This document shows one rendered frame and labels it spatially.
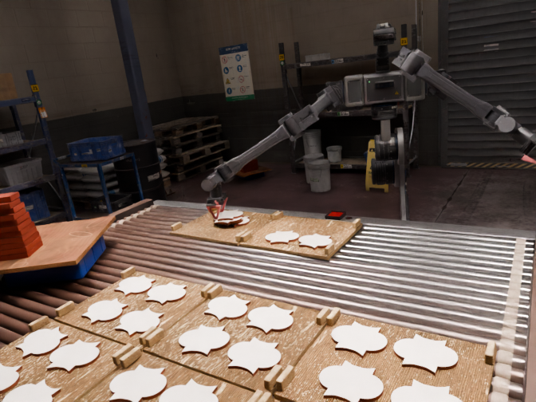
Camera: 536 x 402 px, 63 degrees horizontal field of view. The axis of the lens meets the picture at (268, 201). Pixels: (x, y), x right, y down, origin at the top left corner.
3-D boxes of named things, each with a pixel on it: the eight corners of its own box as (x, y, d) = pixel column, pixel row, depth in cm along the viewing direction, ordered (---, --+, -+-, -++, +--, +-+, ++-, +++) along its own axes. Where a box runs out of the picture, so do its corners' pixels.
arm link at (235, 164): (305, 132, 189) (292, 111, 187) (304, 134, 183) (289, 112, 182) (230, 182, 204) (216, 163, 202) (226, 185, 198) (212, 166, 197)
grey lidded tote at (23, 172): (29, 175, 559) (23, 157, 552) (47, 175, 543) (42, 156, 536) (-9, 187, 517) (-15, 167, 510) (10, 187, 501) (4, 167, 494)
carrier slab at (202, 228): (217, 210, 233) (217, 207, 233) (281, 218, 210) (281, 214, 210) (170, 234, 206) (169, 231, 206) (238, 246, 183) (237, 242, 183)
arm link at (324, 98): (319, 124, 179) (305, 103, 177) (293, 140, 186) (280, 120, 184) (342, 100, 216) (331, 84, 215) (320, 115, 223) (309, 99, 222)
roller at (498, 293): (100, 236, 230) (99, 227, 229) (529, 305, 128) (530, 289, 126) (93, 239, 226) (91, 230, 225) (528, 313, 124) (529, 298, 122)
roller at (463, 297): (92, 239, 226) (91, 230, 225) (528, 313, 124) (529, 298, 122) (84, 243, 222) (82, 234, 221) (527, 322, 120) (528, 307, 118)
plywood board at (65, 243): (10, 232, 206) (9, 229, 205) (116, 218, 206) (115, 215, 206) (-61, 282, 158) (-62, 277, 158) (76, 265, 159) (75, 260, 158)
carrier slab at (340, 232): (281, 218, 211) (281, 214, 210) (362, 226, 188) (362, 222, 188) (239, 246, 183) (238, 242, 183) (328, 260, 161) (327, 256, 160)
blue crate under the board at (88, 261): (41, 256, 199) (34, 236, 196) (108, 247, 200) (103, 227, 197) (5, 289, 170) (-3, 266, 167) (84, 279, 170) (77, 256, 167)
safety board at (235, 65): (226, 101, 766) (218, 47, 739) (254, 99, 733) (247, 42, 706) (225, 101, 764) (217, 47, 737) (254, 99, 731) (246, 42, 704)
